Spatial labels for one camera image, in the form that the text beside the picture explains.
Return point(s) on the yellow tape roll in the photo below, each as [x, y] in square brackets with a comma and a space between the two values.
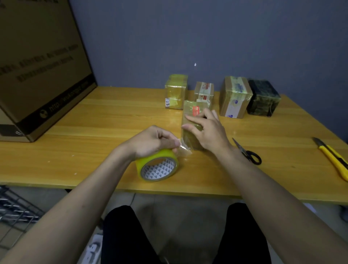
[156, 155]

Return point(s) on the large flat brown carton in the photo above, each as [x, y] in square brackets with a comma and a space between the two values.
[40, 62]

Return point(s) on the person's black trousers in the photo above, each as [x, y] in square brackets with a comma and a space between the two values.
[122, 239]

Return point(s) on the small carton yellow tape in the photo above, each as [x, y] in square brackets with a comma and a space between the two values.
[176, 92]

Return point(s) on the white power strip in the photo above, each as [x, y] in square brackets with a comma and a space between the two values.
[93, 248]

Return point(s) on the person's right forearm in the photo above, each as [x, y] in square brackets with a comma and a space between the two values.
[291, 217]

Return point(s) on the brown box with white label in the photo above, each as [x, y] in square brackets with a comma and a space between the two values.
[235, 96]

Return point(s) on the person's left hand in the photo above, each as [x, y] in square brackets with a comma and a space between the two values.
[149, 141]

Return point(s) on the person's right hand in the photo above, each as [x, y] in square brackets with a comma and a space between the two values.
[212, 133]

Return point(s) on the yellow utility knife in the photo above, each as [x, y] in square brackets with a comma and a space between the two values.
[334, 157]

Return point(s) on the black cardboard box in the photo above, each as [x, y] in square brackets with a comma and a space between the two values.
[263, 98]

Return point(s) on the small carton red label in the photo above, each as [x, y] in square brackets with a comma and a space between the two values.
[204, 92]

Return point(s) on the person's left forearm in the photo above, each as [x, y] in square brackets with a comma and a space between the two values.
[62, 217]

